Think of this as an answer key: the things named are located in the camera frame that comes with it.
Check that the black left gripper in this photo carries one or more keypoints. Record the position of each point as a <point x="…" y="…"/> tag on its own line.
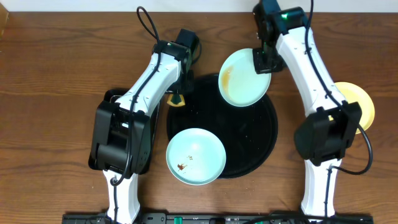
<point x="188" y="82"/>

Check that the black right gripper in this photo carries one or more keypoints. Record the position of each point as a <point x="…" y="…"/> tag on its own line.
<point x="262" y="68"/>

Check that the yellow green sponge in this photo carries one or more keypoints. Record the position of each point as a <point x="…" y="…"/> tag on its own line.
<point x="176" y="100"/>

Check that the light blue plate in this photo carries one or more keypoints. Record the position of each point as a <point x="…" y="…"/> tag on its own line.
<point x="196" y="156"/>
<point x="238" y="82"/>

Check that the yellow plate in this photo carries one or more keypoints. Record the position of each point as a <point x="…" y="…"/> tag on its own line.
<point x="354" y="93"/>

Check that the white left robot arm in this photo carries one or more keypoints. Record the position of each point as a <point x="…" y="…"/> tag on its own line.
<point x="168" y="61"/>

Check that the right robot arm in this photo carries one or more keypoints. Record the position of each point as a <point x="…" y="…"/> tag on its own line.
<point x="330" y="121"/>

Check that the black rectangular tray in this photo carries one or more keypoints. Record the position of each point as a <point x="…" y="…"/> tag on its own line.
<point x="110" y="136"/>

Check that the black round tray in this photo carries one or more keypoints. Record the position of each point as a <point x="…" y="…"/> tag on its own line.
<point x="248" y="133"/>

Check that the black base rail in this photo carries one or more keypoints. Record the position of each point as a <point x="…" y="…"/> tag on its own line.
<point x="274" y="218"/>

